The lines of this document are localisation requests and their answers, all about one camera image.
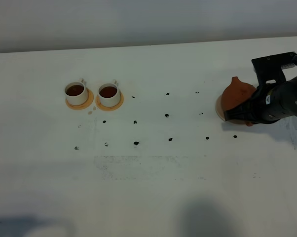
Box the white teacup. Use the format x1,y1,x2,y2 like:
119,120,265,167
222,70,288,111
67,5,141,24
98,80,121,107
64,78,88,106

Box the left white teacup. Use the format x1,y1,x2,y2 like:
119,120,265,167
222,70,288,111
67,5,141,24
64,78,88,106

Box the right orange cup coaster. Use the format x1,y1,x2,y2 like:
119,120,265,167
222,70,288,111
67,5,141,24
95,93,124,111

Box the beige round teapot coaster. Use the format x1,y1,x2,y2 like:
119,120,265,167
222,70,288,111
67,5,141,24
215,95,245,125

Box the left orange cup coaster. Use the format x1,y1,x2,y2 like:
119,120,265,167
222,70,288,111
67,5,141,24
65,89,94,110

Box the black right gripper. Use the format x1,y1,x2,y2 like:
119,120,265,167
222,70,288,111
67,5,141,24
223,77,297,124

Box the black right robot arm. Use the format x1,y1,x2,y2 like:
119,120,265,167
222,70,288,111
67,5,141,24
216,71,297,126

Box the orange cup coaster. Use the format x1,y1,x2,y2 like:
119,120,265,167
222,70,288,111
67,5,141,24
65,89,94,110
95,93,124,111

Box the brown clay teapot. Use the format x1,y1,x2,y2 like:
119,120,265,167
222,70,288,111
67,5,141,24
221,77,258,127

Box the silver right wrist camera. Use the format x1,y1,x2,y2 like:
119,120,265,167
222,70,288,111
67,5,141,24
251,52,297,86

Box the right white teacup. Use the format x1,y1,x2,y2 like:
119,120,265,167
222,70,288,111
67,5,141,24
98,80,121,107

